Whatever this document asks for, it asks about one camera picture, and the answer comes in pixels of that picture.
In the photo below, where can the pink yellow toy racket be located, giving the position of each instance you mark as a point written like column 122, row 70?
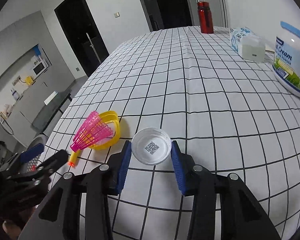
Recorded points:
column 98, row 132

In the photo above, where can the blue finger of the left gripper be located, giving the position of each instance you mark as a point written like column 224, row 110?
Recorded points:
column 32, row 153

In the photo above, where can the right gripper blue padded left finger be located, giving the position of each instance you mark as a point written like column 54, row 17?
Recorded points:
column 119, row 164

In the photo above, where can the dark low bench table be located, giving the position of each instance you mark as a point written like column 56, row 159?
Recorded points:
column 47, row 113

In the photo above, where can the blue white tissue pack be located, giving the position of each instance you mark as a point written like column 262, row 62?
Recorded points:
column 236, row 36

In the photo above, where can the white microwave oven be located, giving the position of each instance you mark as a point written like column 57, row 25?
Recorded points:
column 39, row 67

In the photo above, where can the white tissue box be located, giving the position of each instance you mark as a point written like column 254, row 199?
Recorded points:
column 253, row 48

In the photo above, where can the grey kitchen counter cabinet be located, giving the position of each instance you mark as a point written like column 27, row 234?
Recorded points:
column 25, row 110

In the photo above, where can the white milk powder jar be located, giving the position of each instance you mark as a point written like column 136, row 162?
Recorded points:
column 286, row 64

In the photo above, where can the person's left hand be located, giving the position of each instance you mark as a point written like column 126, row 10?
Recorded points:
column 12, row 230

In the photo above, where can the checkered white tablecloth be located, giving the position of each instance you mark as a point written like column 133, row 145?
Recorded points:
column 231, row 115

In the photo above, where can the red water bottle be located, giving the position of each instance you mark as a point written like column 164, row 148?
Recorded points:
column 205, row 18

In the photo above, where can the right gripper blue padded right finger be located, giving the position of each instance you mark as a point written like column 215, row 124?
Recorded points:
column 182, row 164

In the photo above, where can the yellow kettle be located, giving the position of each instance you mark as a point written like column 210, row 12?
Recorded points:
column 29, row 80

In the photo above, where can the small white round lid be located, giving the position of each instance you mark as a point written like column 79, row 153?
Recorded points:
column 151, row 146

